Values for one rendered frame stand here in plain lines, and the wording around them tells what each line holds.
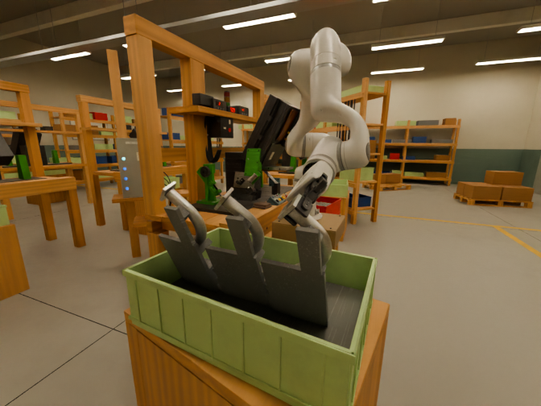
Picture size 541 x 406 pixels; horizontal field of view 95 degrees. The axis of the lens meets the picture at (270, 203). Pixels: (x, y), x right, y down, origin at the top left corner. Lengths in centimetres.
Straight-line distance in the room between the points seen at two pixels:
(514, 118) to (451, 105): 187
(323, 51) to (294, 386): 82
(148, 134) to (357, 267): 128
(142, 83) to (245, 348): 139
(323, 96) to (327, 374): 65
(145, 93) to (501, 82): 1096
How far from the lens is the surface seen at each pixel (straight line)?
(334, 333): 70
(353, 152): 66
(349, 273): 87
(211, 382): 70
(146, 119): 160
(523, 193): 777
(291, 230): 116
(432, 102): 1100
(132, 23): 171
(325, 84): 77
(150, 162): 160
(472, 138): 1121
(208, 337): 67
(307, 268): 55
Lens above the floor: 129
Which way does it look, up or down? 13 degrees down
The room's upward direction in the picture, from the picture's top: straight up
